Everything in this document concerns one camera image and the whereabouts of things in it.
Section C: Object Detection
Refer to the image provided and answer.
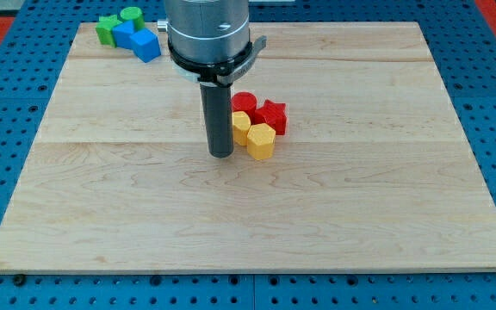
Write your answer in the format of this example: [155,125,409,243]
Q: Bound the yellow hexagon block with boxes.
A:
[247,123,276,160]

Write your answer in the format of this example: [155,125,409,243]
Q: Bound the red star block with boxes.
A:
[254,99,288,135]

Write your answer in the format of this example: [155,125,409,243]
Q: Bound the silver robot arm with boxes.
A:
[164,0,267,87]

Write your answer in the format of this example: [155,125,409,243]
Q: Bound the green star block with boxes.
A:
[96,15,122,47]

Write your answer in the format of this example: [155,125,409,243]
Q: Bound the yellow rounded block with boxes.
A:
[232,111,251,146]

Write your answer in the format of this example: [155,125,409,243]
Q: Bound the red cylinder block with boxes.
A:
[231,91,257,119]

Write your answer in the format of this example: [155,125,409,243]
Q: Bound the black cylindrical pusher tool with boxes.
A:
[200,83,233,158]

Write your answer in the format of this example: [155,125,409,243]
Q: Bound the wooden board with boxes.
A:
[0,22,496,275]

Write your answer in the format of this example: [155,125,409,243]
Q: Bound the blue cube block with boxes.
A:
[129,28,161,63]

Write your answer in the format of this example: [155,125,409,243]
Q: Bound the blue angular block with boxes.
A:
[112,21,135,49]

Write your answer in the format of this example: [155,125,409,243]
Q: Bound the green cylinder block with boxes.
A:
[119,6,145,31]

